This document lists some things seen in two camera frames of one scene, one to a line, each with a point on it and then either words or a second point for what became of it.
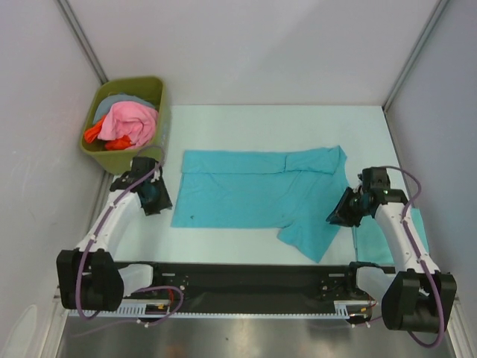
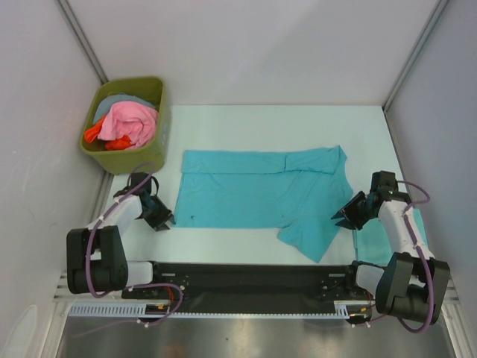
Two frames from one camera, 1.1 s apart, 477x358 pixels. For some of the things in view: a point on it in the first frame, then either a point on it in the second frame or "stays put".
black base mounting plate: (258, 284) stays put
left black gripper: (164, 201) -> (165, 215)
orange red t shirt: (91, 133) stays put
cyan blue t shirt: (292, 189) stays put
